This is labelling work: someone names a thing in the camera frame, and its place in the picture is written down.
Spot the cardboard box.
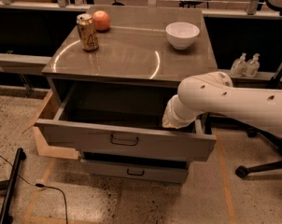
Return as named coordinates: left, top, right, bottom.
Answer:
left=23, top=90, right=79, bottom=160

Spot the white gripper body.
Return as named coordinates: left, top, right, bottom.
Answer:
left=162, top=94, right=204, bottom=129

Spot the grey bottom drawer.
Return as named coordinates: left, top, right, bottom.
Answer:
left=81, top=160, right=189, bottom=184

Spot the black floor cable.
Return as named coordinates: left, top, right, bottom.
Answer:
left=0, top=147, right=69, bottom=224

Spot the red apple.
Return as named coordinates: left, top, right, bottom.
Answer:
left=92, top=10, right=110, bottom=32

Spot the grey top drawer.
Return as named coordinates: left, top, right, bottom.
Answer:
left=36, top=82, right=216, bottom=161

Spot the clear pump bottle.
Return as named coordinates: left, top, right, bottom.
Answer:
left=243, top=53, right=260, bottom=77
left=231, top=53, right=247, bottom=77

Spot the gold soda can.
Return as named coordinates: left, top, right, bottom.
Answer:
left=77, top=13, right=99, bottom=51

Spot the grey drawer cabinet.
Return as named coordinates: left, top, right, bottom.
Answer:
left=43, top=6, right=218, bottom=170

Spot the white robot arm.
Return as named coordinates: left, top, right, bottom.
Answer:
left=162, top=72, right=282, bottom=138

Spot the black office chair base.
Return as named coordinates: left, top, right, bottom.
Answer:
left=234, top=55, right=282, bottom=179

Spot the grey drawer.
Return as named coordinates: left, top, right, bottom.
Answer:
left=81, top=160, right=189, bottom=184
left=36, top=82, right=216, bottom=161

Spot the white ceramic bowl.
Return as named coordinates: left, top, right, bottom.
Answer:
left=165, top=22, right=200, bottom=49

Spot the right clear pump bottle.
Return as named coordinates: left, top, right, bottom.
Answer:
left=243, top=53, right=260, bottom=77

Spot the black stand leg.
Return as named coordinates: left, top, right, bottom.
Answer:
left=0, top=147, right=26, bottom=224

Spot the left clear pump bottle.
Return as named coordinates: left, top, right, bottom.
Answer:
left=231, top=53, right=247, bottom=77

